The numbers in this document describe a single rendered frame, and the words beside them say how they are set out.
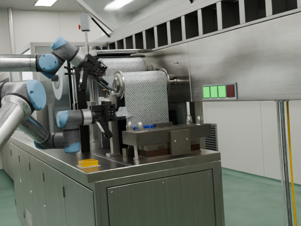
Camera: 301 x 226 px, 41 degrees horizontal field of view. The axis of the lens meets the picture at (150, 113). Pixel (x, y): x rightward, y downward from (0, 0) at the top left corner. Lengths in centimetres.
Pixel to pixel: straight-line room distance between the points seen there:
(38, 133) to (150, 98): 57
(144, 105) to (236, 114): 358
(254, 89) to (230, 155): 410
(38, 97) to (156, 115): 71
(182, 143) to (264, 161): 340
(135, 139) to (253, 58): 60
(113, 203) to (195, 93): 68
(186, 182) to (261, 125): 337
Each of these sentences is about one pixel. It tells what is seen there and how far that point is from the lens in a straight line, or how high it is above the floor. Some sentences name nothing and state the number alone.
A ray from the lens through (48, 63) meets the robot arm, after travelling 176.
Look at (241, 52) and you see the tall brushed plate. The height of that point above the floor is 134.
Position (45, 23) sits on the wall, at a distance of 768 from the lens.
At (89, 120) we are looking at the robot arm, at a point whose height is 109.
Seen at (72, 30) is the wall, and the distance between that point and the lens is 778.
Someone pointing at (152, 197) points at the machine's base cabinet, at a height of 75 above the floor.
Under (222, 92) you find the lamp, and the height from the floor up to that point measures 118.
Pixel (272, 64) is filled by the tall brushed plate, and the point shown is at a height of 127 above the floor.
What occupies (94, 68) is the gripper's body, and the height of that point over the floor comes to 133.
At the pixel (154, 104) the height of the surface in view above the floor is 114.
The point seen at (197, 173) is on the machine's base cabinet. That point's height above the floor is 82.
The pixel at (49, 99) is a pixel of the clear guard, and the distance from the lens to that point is 291.
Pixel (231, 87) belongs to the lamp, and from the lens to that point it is 175.
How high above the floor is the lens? 121
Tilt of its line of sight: 3 degrees down
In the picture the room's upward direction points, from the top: 4 degrees counter-clockwise
